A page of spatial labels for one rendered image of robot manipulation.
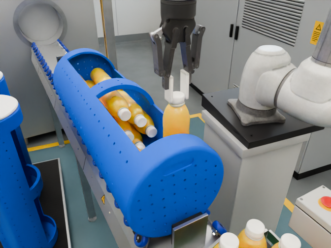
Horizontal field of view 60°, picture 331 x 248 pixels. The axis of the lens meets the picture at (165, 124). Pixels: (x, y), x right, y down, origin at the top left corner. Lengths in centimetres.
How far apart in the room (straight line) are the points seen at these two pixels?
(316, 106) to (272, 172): 39
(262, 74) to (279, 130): 23
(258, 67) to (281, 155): 38
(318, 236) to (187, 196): 32
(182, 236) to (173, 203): 8
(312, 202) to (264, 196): 59
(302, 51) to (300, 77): 125
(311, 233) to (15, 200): 124
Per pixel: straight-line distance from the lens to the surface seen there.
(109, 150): 77
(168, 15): 62
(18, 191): 153
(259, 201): 137
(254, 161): 117
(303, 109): 103
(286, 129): 118
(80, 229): 214
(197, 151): 68
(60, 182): 228
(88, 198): 200
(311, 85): 100
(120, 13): 585
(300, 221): 82
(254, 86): 110
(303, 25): 226
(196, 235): 79
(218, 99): 128
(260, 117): 117
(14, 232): 170
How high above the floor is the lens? 162
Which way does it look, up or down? 32 degrees down
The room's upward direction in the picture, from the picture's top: straight up
